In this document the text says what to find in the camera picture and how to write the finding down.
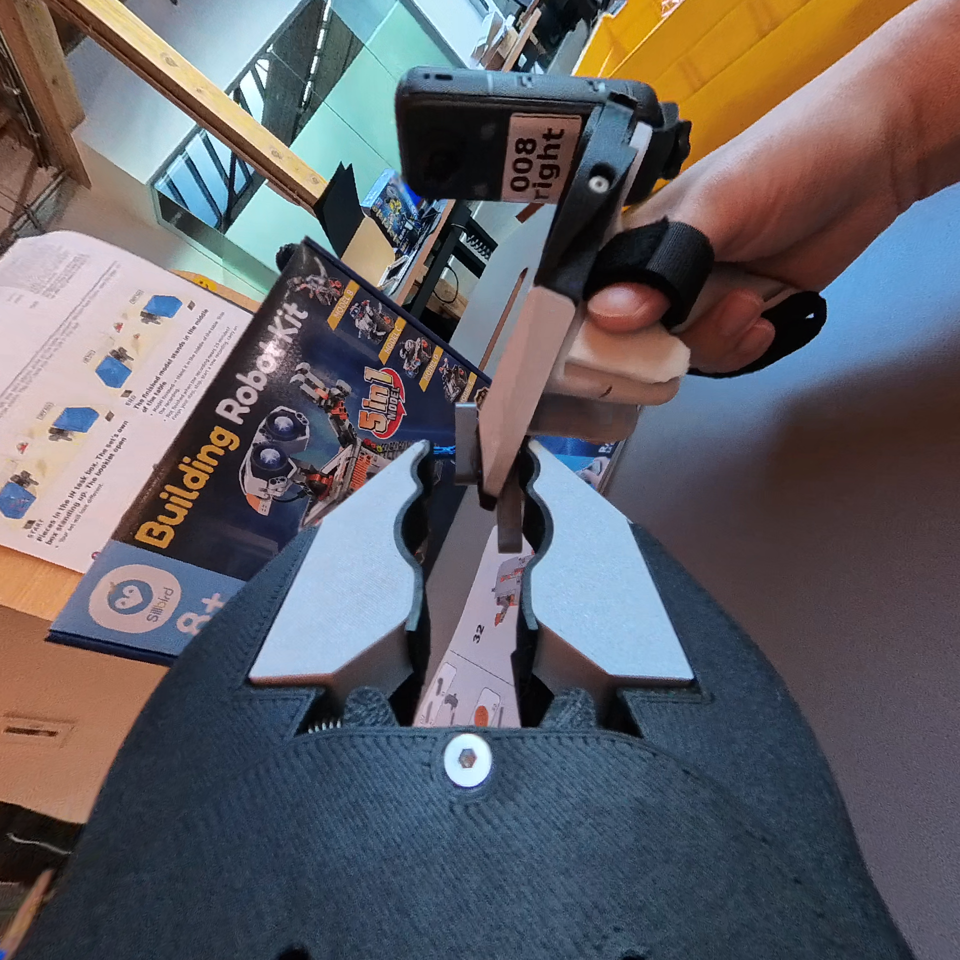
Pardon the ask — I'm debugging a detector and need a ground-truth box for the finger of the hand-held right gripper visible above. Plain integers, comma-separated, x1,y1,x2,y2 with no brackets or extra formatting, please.
478,287,580,502
525,394,641,444

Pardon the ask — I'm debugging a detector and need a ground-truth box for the black angular board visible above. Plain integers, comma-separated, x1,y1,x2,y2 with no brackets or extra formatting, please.
313,159,370,258

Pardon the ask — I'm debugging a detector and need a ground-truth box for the yellow plastic bin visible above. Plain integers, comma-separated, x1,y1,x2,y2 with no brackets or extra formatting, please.
573,0,918,168

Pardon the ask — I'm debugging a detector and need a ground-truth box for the grey desk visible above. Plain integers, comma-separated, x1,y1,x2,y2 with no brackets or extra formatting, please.
607,183,960,960

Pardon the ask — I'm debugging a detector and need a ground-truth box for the colourful toy box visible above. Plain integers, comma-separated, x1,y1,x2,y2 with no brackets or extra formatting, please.
360,168,423,235

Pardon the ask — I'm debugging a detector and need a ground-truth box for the white instruction poster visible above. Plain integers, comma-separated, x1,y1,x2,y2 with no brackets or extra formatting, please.
0,229,256,576

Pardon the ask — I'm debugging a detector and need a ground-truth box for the dark grey technic beam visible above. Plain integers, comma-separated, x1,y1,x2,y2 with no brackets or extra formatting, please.
453,403,483,486

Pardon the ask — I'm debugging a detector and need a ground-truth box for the person's right hand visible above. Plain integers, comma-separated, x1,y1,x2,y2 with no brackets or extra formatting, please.
587,0,960,361

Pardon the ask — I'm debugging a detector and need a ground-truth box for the blue robot kit box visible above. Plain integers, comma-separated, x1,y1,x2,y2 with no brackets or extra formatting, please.
48,238,640,666

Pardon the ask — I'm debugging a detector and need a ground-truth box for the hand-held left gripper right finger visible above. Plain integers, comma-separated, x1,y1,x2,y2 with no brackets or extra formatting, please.
516,438,696,727

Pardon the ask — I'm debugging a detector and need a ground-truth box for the open instruction booklet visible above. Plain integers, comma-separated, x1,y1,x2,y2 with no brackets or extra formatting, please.
414,525,538,727

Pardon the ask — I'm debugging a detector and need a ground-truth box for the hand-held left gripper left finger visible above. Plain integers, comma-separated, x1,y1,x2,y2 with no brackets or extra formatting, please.
247,440,434,727

